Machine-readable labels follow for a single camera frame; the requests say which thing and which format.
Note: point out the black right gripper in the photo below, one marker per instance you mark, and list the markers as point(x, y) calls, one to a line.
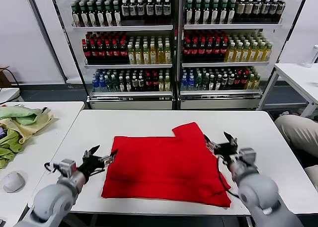
point(227, 152)

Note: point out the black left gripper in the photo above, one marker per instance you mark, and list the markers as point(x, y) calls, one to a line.
point(93, 163)

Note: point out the red garment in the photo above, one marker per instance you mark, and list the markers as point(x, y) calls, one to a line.
point(161, 167)

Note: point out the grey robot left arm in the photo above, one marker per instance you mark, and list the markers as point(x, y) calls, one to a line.
point(49, 199)

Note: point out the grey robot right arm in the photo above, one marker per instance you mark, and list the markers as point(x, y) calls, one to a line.
point(258, 189)

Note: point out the grey drinks shelf unit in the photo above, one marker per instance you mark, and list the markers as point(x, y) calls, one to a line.
point(131, 104)
point(218, 104)

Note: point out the white metal shelf board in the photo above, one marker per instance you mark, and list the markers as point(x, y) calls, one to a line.
point(129, 66)
point(218, 93)
point(131, 94)
point(223, 64)
point(233, 26)
point(124, 28)

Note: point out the dark tea bottle white label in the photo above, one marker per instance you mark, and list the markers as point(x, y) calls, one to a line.
point(134, 84)
point(141, 84)
point(128, 84)
point(218, 82)
point(231, 82)
point(211, 82)
point(121, 84)
point(224, 82)

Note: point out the clear green bottle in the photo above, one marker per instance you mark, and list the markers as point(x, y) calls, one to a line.
point(198, 82)
point(205, 82)
point(114, 84)

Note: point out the red cap cola bottle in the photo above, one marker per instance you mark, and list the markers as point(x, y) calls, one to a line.
point(194, 50)
point(123, 53)
point(186, 50)
point(86, 53)
point(148, 84)
point(209, 50)
point(244, 82)
point(155, 84)
point(100, 53)
point(201, 50)
point(108, 53)
point(224, 50)
point(238, 82)
point(216, 50)
point(93, 53)
point(115, 53)

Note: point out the yellow juice bottle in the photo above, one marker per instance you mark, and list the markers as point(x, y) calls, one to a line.
point(267, 53)
point(261, 53)
point(161, 55)
point(251, 82)
point(246, 53)
point(131, 55)
point(167, 84)
point(231, 53)
point(161, 84)
point(238, 53)
point(145, 55)
point(168, 55)
point(257, 82)
point(253, 53)
point(153, 55)
point(137, 55)

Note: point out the blue water bottle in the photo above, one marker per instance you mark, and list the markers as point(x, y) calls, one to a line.
point(102, 84)
point(190, 82)
point(183, 82)
point(95, 84)

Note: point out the cream yellow garment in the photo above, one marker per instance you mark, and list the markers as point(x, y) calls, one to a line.
point(32, 131)

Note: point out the beige trousered leg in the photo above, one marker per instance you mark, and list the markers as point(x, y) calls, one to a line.
point(298, 132)

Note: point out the light green garment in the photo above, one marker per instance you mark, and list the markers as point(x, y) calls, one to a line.
point(20, 114)

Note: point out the grey computer mouse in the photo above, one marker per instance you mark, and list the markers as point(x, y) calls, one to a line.
point(13, 182)

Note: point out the olive green towel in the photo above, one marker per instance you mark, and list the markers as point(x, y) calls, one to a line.
point(10, 145)

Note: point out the white side table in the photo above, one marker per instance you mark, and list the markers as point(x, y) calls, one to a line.
point(295, 75)

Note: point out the white plastic box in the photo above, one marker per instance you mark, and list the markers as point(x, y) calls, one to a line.
point(8, 95)

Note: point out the small clear cup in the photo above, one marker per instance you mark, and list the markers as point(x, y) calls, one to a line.
point(308, 65)

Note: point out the small dark device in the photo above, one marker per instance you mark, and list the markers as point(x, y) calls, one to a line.
point(2, 222)

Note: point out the brown cardboard box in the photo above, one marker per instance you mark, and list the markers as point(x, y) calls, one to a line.
point(3, 78)

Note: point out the green cap tea bottle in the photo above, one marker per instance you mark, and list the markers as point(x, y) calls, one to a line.
point(223, 13)
point(92, 14)
point(214, 13)
point(100, 14)
point(231, 13)
point(84, 14)
point(116, 14)
point(75, 14)
point(188, 13)
point(206, 13)
point(197, 13)
point(108, 14)

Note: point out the grey diagonal pole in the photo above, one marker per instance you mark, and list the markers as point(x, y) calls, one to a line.
point(47, 35)

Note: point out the dark bottle beige label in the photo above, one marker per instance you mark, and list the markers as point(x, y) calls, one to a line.
point(265, 9)
point(248, 9)
point(239, 9)
point(280, 9)
point(273, 9)
point(257, 9)

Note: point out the dark bottle blue white label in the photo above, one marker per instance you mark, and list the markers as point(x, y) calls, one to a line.
point(159, 10)
point(150, 10)
point(167, 10)
point(125, 10)
point(133, 10)
point(141, 10)

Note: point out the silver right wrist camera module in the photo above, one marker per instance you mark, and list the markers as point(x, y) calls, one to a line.
point(247, 153)

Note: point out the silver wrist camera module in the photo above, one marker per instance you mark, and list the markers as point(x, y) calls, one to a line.
point(247, 153)
point(67, 165)

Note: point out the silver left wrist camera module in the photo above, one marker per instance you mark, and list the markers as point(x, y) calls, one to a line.
point(67, 165)

